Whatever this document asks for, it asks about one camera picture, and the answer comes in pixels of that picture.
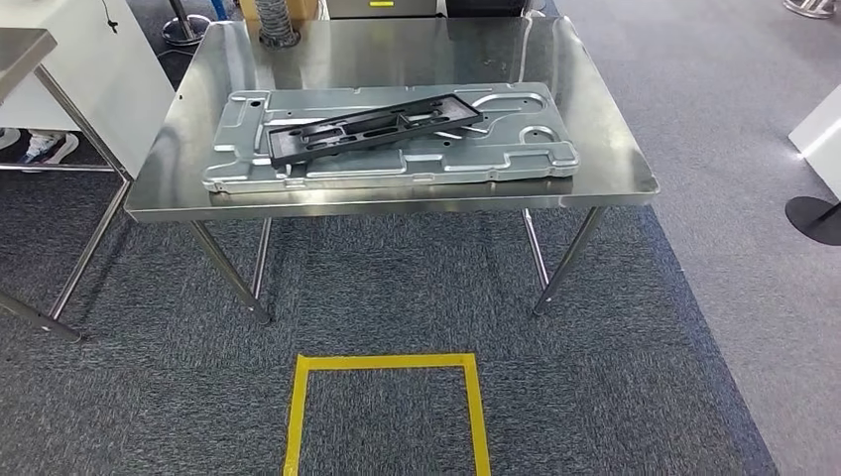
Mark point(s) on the black plastic frame part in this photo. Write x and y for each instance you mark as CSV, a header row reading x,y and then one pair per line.
x,y
296,141

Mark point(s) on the stainless steel workbench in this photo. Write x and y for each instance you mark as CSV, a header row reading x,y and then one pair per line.
x,y
394,52

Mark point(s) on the stamped grey metal panel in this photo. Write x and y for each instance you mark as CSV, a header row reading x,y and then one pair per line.
x,y
460,164

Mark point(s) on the yellow floor tape square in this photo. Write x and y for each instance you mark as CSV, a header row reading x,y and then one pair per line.
x,y
387,361

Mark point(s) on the grey laptop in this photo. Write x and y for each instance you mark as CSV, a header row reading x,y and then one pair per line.
x,y
355,8

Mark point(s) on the white cabinet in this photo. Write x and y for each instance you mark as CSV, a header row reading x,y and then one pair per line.
x,y
118,85

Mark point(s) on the person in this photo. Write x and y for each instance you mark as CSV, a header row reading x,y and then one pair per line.
x,y
49,148

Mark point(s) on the black round stand base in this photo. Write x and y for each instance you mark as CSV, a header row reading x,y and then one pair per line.
x,y
811,220

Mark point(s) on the white panel stand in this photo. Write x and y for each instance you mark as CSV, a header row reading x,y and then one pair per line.
x,y
824,138

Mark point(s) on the stainless steel side table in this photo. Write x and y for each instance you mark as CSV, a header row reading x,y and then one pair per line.
x,y
20,52

